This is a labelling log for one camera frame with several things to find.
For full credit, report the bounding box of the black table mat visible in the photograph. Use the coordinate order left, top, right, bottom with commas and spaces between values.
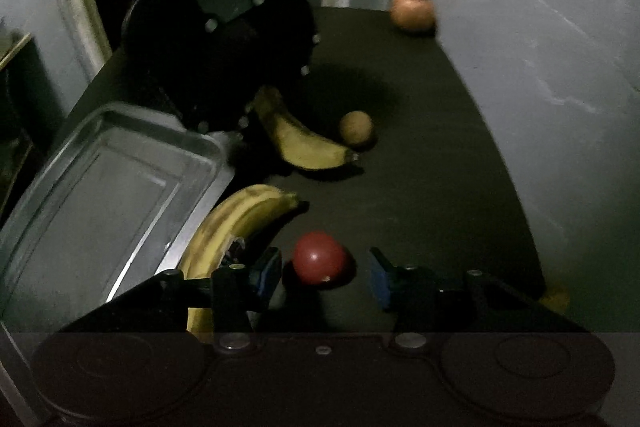
62, 8, 546, 335

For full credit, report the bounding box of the metal tray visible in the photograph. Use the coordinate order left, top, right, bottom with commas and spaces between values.
1, 103, 235, 334

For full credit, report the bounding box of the red tomato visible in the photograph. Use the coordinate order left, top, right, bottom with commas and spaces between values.
292, 231, 347, 284

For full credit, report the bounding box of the reddish brown apple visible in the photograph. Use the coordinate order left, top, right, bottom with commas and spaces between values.
390, 0, 436, 31

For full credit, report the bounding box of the small tan round fruit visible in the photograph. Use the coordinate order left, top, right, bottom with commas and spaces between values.
341, 110, 373, 145

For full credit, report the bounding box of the yellow ripe banana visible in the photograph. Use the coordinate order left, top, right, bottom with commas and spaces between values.
179, 184, 298, 353

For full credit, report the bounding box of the green-yellow banana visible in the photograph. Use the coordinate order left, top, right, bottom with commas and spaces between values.
273, 113, 359, 170

